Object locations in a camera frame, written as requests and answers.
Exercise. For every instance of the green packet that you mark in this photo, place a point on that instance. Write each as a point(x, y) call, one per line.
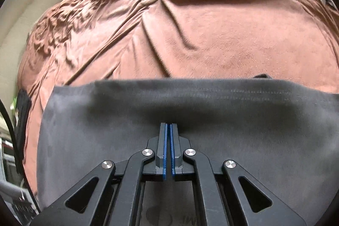
point(12, 104)

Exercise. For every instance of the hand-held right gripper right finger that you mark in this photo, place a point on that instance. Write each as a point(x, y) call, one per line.
point(173, 157)

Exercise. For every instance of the cream padded headboard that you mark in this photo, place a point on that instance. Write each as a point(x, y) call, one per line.
point(31, 11)

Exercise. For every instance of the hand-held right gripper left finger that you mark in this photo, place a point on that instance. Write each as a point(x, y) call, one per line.
point(165, 157)

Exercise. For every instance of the black printed t-shirt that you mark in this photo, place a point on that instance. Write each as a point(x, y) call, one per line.
point(22, 114)

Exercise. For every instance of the brown blanket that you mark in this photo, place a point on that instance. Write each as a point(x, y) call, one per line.
point(198, 30)

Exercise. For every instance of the grey t-shirt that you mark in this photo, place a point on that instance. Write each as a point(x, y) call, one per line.
point(106, 122)

